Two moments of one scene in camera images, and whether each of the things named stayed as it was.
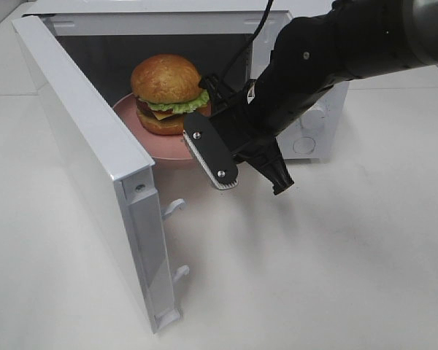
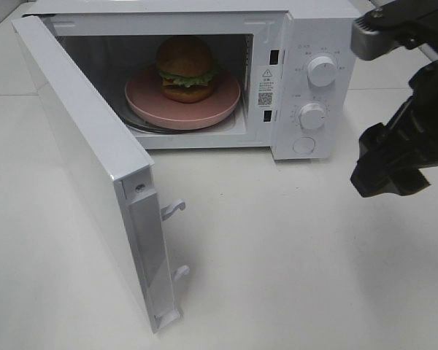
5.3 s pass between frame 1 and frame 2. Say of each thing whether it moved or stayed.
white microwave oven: stayed
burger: moved
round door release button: stayed
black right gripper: moved
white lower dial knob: stayed
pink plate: moved
